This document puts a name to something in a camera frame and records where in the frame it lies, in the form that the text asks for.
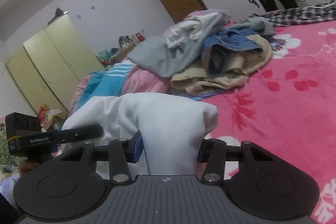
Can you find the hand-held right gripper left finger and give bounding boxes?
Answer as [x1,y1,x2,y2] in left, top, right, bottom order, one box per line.
[56,131,143,184]

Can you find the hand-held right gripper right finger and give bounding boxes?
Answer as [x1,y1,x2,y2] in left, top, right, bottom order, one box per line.
[197,138,276,184]

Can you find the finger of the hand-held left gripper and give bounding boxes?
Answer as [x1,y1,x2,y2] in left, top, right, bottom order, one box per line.
[53,124,104,145]

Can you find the white bear-print sweatshirt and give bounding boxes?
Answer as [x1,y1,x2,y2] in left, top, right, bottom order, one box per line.
[62,93,219,176]

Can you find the pink and blue striped clothes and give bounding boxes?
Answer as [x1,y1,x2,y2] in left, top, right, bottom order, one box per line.
[70,61,172,115]

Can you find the person's left hand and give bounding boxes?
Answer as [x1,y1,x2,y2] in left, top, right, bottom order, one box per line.
[19,156,53,175]

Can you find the light blue cloth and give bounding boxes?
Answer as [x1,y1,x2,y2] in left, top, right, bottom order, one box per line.
[184,89,224,102]

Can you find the pale yellow wardrobe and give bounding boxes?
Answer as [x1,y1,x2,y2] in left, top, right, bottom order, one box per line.
[5,14,106,116]

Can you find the beige garment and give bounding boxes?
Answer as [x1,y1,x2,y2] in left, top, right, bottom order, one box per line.
[170,32,273,95]

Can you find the pink floral blanket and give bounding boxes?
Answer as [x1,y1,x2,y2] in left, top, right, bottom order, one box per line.
[168,1,336,224]

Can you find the cardboard box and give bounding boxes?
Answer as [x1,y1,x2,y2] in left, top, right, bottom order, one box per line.
[97,32,148,70]

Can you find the light grey garment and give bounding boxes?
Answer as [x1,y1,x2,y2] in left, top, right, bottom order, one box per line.
[127,35,208,78]

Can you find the blue denim jeans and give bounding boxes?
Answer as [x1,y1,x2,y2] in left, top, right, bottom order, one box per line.
[201,28,264,76]

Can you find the white crumpled garment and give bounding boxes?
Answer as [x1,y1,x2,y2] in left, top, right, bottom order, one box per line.
[165,12,232,50]

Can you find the plaid shirt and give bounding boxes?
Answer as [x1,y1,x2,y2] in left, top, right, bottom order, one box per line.
[249,0,336,28]

